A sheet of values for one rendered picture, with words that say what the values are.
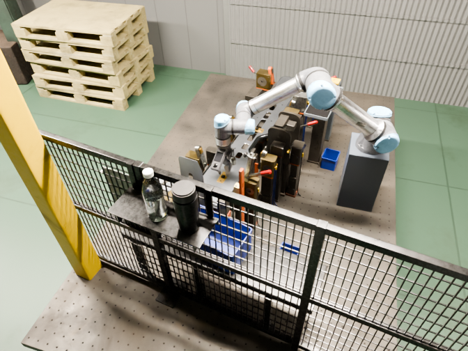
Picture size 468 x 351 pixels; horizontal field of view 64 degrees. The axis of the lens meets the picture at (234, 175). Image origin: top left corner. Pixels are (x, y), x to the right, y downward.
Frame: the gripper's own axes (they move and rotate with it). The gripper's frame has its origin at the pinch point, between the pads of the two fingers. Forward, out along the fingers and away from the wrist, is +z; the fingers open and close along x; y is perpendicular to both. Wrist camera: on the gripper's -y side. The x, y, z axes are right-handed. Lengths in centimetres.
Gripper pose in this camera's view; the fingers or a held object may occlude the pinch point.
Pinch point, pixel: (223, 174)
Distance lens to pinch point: 197.7
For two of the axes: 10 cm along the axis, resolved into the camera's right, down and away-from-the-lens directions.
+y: 4.2, -6.3, 6.5
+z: 0.2, 7.2, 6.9
